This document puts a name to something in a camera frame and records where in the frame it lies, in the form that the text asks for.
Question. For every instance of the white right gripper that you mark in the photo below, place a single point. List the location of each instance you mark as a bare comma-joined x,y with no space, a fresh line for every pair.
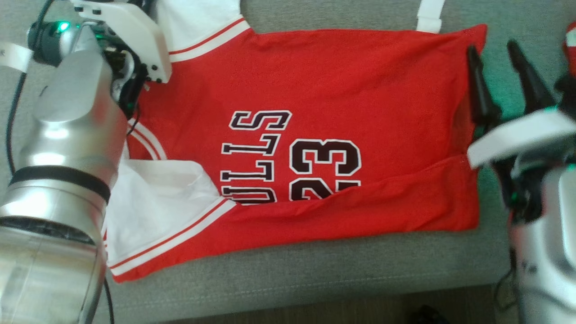
522,135

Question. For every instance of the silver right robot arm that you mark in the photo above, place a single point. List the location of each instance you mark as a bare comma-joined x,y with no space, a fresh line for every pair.
544,234

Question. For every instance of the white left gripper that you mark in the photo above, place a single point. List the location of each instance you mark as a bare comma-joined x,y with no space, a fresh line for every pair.
130,31

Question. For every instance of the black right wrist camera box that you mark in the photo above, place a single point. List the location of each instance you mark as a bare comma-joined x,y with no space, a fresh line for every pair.
567,94

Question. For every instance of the grey fabric sofa seat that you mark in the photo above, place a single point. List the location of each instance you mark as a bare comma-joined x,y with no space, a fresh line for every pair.
315,270

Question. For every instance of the red shorts with white stripe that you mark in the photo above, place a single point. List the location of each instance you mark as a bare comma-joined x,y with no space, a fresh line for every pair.
571,49

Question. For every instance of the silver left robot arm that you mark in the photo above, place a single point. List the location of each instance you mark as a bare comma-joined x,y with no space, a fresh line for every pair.
67,148

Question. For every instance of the red basketball jersey white trim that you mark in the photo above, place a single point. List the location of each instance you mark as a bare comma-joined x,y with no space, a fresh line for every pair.
360,90

